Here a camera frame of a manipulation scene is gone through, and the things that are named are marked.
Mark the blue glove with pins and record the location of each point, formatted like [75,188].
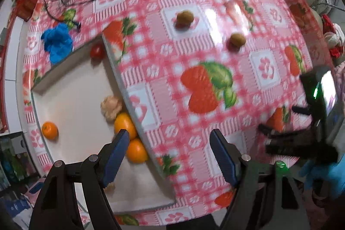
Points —
[58,42]

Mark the red tomato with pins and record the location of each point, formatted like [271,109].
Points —
[97,51]

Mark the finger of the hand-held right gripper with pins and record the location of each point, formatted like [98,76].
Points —
[291,143]
[302,110]

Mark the brown kiwi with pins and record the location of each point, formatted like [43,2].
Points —
[185,17]
[237,39]

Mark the person's right hand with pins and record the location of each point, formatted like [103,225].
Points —
[323,174]

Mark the orange mandarin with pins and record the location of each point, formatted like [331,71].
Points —
[137,151]
[125,123]
[50,129]

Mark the white tray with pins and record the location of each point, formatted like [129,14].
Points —
[75,100]

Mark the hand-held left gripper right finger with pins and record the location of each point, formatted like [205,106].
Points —
[222,157]

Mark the pink checked tablecloth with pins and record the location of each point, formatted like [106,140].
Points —
[188,52]

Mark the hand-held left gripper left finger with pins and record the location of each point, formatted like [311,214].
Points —
[116,157]

